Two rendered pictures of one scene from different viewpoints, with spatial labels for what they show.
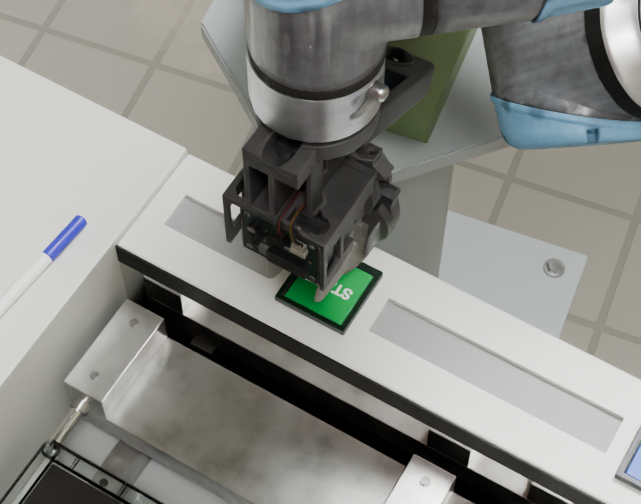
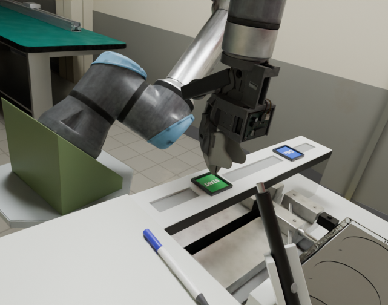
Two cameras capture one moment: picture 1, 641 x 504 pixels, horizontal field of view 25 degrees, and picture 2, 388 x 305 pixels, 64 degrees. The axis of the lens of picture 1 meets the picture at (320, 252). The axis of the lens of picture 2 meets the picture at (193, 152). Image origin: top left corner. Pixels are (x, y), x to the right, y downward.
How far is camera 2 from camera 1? 0.87 m
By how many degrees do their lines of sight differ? 60
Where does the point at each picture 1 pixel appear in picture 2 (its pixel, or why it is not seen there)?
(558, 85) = (177, 112)
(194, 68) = not seen: outside the picture
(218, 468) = (249, 264)
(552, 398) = (264, 163)
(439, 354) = (244, 174)
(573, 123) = (187, 118)
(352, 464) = (255, 228)
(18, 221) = (128, 256)
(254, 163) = (267, 74)
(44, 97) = (57, 226)
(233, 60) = (40, 218)
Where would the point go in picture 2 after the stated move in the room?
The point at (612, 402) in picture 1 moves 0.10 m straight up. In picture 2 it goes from (268, 154) to (279, 114)
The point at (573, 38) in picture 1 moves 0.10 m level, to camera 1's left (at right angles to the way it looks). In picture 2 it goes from (173, 96) to (155, 109)
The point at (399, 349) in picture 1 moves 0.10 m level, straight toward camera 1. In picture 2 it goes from (241, 179) to (292, 196)
